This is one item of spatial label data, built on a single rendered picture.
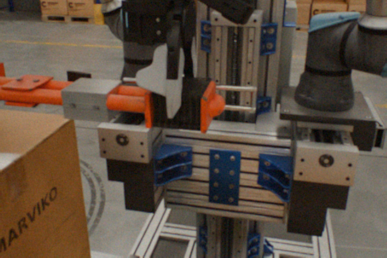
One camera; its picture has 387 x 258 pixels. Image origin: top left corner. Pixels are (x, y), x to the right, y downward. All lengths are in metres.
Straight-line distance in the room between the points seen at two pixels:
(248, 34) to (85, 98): 0.64
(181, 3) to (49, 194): 0.49
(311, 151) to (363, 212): 1.65
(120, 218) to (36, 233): 1.57
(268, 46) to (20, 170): 0.76
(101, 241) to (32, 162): 1.50
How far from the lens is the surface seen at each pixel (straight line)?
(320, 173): 0.99
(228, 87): 0.58
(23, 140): 0.80
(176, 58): 0.49
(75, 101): 0.59
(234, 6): 0.50
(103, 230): 2.31
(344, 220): 2.49
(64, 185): 0.89
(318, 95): 1.04
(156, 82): 0.51
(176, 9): 0.50
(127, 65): 1.12
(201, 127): 0.53
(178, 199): 1.23
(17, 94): 0.64
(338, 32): 1.01
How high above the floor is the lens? 1.41
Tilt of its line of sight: 22 degrees down
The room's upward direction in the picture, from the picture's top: straight up
